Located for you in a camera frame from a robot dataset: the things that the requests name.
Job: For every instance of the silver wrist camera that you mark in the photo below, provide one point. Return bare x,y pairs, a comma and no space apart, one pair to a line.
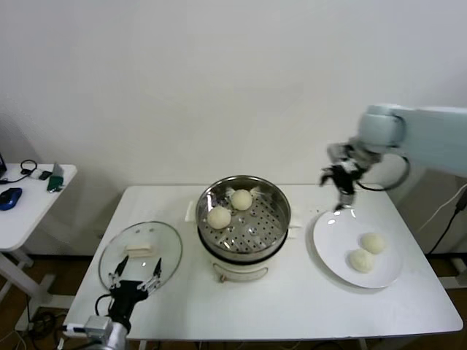
352,155
96,325

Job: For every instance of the white small item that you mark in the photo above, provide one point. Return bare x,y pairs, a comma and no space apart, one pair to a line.
35,174

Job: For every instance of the perforated steel steamer basket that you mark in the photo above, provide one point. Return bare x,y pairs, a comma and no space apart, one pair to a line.
266,211

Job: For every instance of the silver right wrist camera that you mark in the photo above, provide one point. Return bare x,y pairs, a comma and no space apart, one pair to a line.
352,155

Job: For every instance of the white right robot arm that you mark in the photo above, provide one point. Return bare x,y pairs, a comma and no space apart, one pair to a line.
430,135

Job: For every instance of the dark laptop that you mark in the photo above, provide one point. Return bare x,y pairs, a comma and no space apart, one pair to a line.
3,162

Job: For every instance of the white electric cooking pot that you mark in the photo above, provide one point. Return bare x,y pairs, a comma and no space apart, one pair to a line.
241,271

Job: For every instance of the white steamed baozi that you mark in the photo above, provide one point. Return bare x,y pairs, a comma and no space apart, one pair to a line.
361,260
241,200
372,243
219,217

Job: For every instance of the round glass pot lid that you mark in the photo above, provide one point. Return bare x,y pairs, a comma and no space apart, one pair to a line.
164,248

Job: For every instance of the blue computer mouse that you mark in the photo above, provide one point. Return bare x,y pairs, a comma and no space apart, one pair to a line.
10,198

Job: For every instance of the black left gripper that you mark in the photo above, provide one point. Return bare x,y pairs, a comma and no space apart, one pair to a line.
126,299

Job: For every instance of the green small object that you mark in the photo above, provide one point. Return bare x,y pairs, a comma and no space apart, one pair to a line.
55,183

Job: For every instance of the grey metal stand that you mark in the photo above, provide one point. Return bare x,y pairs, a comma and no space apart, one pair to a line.
58,168

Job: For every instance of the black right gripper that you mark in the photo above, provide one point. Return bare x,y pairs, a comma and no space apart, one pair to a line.
344,180

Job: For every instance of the white side table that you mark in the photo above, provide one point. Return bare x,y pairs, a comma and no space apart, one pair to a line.
33,215
456,282

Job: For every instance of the black small device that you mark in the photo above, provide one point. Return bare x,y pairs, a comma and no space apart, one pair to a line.
45,175

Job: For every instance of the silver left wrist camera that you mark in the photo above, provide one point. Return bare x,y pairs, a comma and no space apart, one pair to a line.
96,325

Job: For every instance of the white round plate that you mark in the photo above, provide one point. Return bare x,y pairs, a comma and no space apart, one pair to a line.
328,248

